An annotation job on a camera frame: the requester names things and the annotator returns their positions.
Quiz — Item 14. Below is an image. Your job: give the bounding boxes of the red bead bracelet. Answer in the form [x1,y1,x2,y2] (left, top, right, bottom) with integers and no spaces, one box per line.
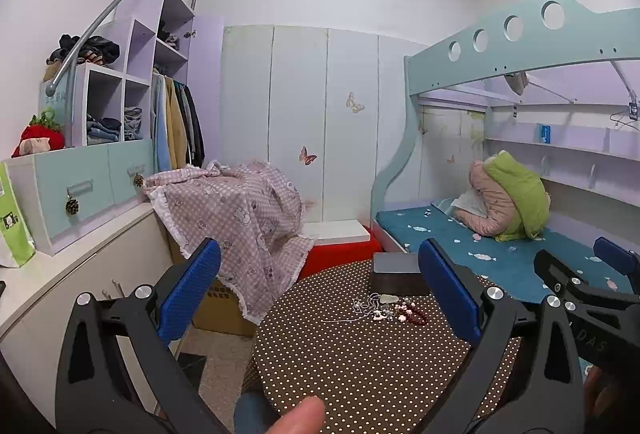
[394,304,430,327]

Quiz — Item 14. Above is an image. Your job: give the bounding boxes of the silver chain necklace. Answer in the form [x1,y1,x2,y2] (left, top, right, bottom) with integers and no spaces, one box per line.
[323,294,388,326]

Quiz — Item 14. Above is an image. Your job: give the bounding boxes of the grey metal jewelry box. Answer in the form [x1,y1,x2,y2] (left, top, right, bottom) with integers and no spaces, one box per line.
[370,252,431,296]

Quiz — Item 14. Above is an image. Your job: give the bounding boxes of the person's left hand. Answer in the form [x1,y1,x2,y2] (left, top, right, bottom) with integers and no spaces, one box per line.
[267,396,326,434]

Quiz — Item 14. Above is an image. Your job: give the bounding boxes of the teal candy pattern mattress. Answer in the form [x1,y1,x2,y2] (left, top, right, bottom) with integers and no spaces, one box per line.
[376,199,632,302]

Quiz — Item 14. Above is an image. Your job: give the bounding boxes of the green quilt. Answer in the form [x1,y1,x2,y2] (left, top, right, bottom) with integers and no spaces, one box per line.
[484,150,551,242]

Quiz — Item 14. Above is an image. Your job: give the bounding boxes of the pink quilt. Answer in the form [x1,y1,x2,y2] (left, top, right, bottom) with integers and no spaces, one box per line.
[452,161,516,237]

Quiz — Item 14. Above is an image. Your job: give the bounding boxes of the cardboard box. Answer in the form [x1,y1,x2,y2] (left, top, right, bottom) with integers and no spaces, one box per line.
[192,279,257,338]

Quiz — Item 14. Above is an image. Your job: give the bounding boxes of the blue box on shelf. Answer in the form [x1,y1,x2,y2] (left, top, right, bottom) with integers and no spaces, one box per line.
[538,124,551,145]

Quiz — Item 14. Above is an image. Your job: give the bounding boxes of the pale jade pendant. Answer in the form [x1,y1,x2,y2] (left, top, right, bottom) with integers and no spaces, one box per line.
[380,294,400,305]

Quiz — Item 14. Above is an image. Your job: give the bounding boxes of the pine cone drawer ornament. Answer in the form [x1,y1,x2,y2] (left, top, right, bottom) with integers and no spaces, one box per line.
[65,198,79,216]

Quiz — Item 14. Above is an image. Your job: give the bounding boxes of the brown polka dot tablecloth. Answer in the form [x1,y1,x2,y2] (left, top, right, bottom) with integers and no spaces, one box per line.
[249,258,524,434]

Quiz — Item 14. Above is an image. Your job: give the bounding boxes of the green paper bag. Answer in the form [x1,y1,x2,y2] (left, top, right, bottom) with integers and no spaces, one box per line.
[0,163,36,268]

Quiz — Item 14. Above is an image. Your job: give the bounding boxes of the teal drawer unit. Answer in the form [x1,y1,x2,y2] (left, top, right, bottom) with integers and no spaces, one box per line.
[6,140,154,255]

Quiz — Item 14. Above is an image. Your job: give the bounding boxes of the pink checkered cloth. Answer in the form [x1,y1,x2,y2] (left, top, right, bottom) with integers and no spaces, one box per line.
[142,161,316,324]

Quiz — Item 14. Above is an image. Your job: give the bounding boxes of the white board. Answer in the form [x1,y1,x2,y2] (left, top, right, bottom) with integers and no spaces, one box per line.
[299,219,370,245]

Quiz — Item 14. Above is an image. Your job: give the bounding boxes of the red stool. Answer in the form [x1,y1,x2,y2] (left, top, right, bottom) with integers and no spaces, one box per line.
[298,227,383,280]

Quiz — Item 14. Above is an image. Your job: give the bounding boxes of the hanging clothes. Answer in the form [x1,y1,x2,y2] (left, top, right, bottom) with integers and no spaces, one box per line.
[151,71,205,173]

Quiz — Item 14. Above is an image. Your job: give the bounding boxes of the folded jeans stack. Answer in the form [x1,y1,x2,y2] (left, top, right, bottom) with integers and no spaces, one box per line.
[87,114,122,146]

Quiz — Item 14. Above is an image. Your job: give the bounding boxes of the red strawberry plush toy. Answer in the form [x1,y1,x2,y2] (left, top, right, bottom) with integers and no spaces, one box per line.
[12,108,65,157]

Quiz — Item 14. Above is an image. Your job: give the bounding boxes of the purple shelf cabinet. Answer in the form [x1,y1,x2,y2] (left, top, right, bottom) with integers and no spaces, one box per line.
[66,0,224,160]

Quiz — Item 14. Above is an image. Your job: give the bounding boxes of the white wardrobe doors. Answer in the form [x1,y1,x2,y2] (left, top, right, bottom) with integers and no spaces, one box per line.
[218,25,423,224]

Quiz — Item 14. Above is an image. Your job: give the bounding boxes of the metal stair handrail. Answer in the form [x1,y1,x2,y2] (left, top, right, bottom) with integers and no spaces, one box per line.
[44,0,205,97]

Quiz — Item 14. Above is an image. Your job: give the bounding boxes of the pile of dark clothes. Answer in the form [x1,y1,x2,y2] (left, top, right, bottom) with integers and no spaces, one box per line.
[46,34,120,65]

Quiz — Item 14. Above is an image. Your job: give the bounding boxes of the teal bunk bed frame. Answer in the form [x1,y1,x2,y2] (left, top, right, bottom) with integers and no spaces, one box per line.
[369,0,640,235]

